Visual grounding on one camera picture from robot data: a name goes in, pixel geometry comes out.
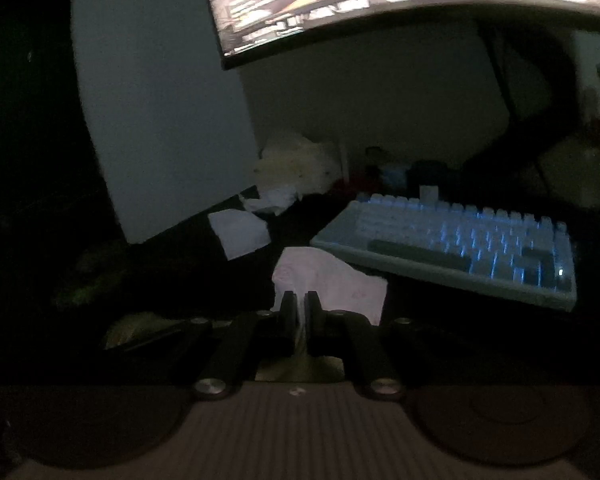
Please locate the white tissue with pink print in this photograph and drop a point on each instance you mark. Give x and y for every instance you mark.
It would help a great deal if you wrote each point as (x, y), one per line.
(330, 280)

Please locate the green glass ashtray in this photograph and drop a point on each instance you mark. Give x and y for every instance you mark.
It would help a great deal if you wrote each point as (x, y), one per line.
(87, 280)

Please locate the small white tag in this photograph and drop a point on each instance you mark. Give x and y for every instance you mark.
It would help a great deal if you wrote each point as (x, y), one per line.
(428, 192)

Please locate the flat white tissue piece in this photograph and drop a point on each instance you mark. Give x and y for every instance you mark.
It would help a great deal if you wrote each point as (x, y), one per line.
(240, 232)

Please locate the crumpled white tissue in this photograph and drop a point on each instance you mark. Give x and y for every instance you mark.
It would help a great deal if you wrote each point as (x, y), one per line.
(272, 200)

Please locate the black monitor stand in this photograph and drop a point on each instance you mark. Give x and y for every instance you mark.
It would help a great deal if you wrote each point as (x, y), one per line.
(530, 110)

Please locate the blue patterned cup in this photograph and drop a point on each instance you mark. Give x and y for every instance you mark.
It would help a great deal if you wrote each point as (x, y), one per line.
(392, 176)

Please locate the backlit light blue keyboard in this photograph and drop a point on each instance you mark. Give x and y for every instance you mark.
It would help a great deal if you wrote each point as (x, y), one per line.
(430, 245)

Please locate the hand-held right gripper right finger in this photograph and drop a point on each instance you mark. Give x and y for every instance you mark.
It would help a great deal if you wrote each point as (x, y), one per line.
(310, 321)

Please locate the black jar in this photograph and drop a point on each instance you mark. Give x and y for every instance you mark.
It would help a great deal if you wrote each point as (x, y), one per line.
(432, 172)

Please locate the tissue pack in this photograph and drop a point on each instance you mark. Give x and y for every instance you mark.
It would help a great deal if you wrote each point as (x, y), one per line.
(295, 162)

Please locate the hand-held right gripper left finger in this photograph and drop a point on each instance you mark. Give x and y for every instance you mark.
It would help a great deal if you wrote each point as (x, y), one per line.
(292, 320)

